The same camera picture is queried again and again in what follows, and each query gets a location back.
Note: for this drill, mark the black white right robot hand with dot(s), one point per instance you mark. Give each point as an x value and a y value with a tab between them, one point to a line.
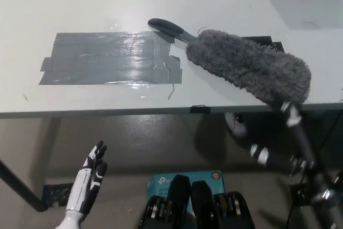
297	132

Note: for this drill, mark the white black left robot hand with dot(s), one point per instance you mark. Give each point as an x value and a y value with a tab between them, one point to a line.
80	188

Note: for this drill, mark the black robot torso blocks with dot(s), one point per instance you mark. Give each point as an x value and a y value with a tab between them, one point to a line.
199	205

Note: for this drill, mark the black floor tape patch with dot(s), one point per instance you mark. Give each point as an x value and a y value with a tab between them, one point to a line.
57	194
300	194

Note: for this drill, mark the white round object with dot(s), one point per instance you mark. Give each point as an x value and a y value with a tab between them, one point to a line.
235	129

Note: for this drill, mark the teal cardboard router box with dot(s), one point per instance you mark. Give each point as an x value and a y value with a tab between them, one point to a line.
211	184

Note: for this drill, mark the small black tape piece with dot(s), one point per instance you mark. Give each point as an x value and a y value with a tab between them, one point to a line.
199	109

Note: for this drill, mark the grey duct tape patch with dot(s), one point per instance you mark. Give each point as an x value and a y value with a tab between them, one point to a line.
107	60

